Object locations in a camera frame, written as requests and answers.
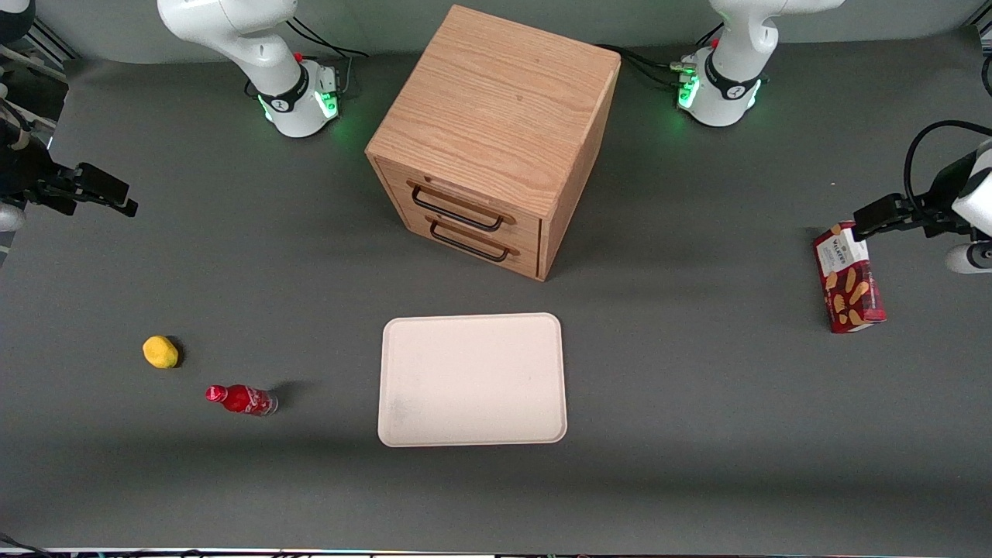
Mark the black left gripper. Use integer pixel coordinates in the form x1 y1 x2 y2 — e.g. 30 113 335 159
852 151 979 238

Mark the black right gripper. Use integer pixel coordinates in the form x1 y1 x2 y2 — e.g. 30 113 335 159
0 124 140 219

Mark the red coke bottle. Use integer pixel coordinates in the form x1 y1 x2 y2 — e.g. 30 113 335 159
205 384 279 418

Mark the cream plastic tray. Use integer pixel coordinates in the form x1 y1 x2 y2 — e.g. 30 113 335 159
377 312 568 448

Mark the red cookie box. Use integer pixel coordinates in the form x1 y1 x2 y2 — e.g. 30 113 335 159
812 221 887 334

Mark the yellow lemon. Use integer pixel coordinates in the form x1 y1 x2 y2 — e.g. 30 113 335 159
142 335 181 370

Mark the wooden drawer cabinet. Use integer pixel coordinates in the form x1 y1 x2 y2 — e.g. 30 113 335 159
364 4 622 282

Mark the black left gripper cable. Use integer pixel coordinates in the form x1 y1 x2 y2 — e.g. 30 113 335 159
902 119 992 219

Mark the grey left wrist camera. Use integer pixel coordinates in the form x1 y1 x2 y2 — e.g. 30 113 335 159
944 241 992 274

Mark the aluminium frame rail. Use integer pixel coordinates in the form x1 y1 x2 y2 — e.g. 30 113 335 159
29 17 80 63

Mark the black right base cable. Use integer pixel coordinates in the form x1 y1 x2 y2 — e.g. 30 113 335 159
285 15 370 61

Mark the black base cable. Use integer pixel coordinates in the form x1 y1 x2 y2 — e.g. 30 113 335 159
285 15 370 61
595 43 698 88

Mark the black left base cable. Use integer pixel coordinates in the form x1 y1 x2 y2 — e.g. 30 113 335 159
595 43 698 88

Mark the wooden drawer with long handle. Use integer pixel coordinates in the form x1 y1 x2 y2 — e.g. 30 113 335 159
381 159 545 257

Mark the wooden drawer with short handle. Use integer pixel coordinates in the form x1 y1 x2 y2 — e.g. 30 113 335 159
399 208 542 278

